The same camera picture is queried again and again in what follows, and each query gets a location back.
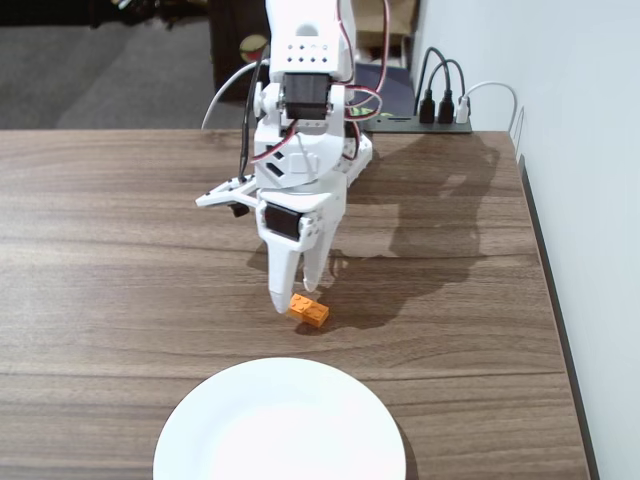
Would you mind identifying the black plug with cable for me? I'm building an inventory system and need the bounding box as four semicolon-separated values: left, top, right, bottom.
412;46;451;126
427;58;466;126

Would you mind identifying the white plug with cable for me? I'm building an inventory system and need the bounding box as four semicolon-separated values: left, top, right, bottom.
455;80;519;136

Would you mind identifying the black power strip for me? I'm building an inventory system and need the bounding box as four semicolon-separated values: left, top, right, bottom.
364;115;474;136

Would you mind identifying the black camera cable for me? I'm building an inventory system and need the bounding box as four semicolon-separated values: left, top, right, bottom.
237;47;270;184

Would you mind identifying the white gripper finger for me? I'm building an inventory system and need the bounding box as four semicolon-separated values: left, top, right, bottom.
302;243;332;294
263;241;302;315

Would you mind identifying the wrist camera on white bracket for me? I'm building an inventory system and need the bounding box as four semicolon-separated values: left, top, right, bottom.
194;178;259;219

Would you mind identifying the dark navy item green print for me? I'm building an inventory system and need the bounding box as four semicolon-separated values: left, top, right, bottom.
355;63;418;122

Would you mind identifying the white camera cable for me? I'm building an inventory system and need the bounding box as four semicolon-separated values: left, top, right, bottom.
201;57;272;131

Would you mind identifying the round red yellow ornament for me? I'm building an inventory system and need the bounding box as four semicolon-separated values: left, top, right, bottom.
239;34;272;64

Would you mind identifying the white round plate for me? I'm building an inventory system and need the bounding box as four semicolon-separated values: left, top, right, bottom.
152;356;408;480

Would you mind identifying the gray fabric sofa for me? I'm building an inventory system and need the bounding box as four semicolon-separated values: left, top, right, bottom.
0;19;216;131

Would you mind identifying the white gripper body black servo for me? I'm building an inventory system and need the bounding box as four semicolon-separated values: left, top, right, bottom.
254;186;349;252

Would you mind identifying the red servo wire bundle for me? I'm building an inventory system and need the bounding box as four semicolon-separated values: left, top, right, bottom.
337;0;393;124

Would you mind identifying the dark wooden cabinet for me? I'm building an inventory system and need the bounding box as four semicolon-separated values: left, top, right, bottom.
208;0;272;104

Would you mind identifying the tan cardboard box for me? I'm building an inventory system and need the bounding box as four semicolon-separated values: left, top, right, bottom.
355;30;414;67

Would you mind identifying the brown paper bag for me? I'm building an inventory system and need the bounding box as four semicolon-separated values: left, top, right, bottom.
352;0;419;36

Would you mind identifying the orange lego block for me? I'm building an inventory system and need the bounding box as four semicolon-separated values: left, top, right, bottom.
287;293;332;330

